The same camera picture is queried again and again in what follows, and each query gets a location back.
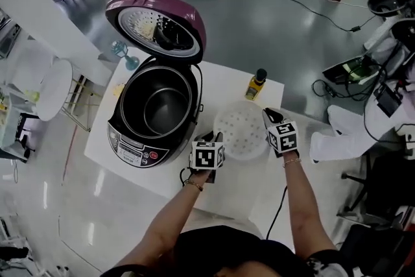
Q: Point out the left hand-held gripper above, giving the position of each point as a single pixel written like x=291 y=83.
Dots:
x=207 y=155

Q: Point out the teal lantern lamp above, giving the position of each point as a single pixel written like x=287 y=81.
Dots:
x=132 y=62

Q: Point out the yellow oil bottle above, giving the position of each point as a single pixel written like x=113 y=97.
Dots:
x=256 y=86

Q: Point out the person's dark top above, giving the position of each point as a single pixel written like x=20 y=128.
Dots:
x=233 y=246

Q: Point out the person's light trousers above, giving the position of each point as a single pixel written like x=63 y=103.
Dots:
x=227 y=220

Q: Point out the white column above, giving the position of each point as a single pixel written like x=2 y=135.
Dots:
x=48 y=9

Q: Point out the black office chair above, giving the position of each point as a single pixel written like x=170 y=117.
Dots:
x=379 y=253
x=392 y=185

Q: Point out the yellow popcorn pile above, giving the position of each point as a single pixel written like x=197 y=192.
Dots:
x=117 y=90

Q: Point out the black frame chair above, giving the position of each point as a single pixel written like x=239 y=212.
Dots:
x=27 y=136

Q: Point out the white round side table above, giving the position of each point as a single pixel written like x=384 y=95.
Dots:
x=55 y=91

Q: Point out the black pot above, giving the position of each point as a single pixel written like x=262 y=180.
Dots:
x=162 y=107

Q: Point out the person's face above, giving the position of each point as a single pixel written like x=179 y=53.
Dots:
x=238 y=272

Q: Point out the person's right forearm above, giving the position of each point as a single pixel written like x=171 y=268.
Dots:
x=304 y=211

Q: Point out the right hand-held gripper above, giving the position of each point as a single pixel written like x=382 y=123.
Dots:
x=283 y=139

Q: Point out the white steamer tray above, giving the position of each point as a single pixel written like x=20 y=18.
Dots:
x=240 y=126

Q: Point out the maroon rice cooker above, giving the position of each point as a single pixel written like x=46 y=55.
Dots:
x=129 y=149

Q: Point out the pale green bottle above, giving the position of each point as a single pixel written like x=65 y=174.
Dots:
x=33 y=96

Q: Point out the person's left forearm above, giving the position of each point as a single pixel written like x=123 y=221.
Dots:
x=168 y=214

